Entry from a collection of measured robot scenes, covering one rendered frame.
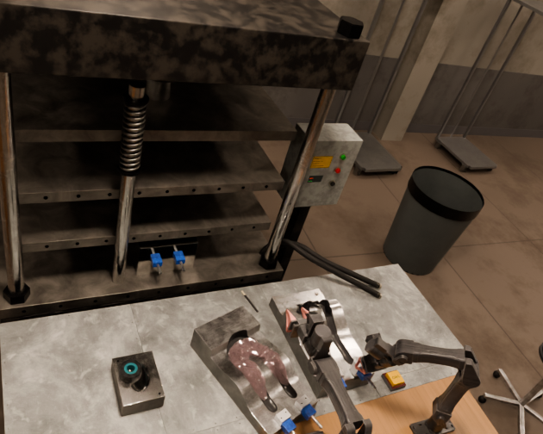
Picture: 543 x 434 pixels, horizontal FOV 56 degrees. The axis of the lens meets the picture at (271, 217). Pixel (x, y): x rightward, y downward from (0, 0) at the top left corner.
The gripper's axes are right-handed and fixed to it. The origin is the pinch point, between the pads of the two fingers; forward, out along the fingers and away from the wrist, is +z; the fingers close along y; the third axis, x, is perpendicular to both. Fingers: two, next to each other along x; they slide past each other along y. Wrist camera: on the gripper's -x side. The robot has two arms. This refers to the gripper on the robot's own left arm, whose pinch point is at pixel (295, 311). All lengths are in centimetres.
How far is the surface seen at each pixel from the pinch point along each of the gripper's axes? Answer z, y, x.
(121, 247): 58, 52, 16
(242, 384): -7.5, 16.6, 30.0
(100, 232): 65, 60, 13
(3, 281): 66, 98, 39
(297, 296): 34, -26, 32
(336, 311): 17.1, -36.3, 25.9
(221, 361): 5.4, 20.9, 31.9
